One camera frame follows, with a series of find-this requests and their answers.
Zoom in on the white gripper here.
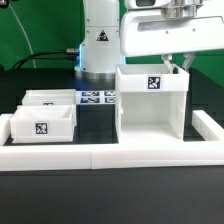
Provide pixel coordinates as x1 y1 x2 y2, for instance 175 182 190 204
120 0 224 72

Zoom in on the white drawer cabinet frame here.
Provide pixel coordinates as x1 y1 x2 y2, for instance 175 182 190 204
115 64 189 143

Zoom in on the white front drawer box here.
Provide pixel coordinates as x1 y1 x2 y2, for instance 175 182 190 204
10 105 77 144

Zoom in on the white drawer box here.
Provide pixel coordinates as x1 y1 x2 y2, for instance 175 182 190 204
22 89 76 106
10 105 77 144

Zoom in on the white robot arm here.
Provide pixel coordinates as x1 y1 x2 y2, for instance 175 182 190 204
75 0 224 79

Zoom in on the white right fence bar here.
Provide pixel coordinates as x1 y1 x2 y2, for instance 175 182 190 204
192 110 224 142

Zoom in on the white fence bar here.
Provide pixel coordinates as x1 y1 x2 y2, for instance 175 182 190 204
192 110 224 142
0 141 224 172

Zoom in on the white fiducial marker sheet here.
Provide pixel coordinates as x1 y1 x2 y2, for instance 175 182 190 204
76 90 116 105

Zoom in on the white left fence block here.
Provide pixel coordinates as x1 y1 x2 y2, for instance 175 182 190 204
0 114 12 146

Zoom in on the white front fence bar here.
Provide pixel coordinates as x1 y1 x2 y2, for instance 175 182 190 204
0 141 224 172

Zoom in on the black cable bundle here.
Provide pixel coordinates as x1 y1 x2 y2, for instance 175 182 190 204
11 48 81 70

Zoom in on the thin white cable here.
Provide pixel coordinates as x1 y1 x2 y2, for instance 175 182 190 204
7 2 37 69

